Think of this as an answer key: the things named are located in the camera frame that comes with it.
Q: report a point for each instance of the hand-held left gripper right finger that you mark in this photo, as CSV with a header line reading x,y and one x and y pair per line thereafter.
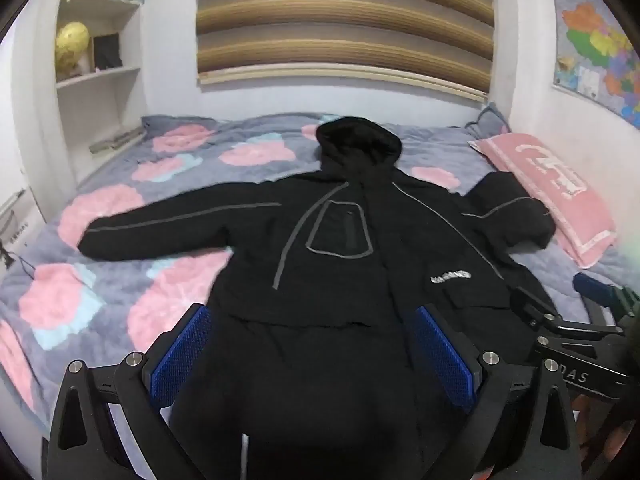
x,y
446,356

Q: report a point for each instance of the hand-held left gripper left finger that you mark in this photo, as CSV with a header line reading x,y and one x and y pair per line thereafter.
x,y
179,356

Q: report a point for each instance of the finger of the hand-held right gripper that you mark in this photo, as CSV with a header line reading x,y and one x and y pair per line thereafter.
x,y
597,287
535,307

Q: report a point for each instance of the black hooded jacket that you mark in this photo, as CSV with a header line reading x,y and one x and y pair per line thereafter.
x,y
340,270

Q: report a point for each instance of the pink pillow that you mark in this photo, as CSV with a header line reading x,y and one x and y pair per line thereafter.
x,y
550,180

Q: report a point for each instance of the grey floral blanket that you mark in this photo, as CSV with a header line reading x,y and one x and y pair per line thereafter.
x,y
150,200

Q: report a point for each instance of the grey pillow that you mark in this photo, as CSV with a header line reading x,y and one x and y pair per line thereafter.
x,y
487,122

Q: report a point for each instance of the golden globe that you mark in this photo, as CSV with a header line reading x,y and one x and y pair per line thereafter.
x,y
71,49

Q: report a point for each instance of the brown striped window blind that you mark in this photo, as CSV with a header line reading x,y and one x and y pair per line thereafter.
x,y
345,20

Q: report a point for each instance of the colourful wall map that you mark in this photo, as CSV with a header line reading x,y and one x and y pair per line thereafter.
x,y
600,45

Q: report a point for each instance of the white wall shelf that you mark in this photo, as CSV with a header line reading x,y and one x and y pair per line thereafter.
x,y
107,95

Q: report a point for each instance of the black picture frame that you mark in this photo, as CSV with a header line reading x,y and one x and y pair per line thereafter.
x,y
106,51

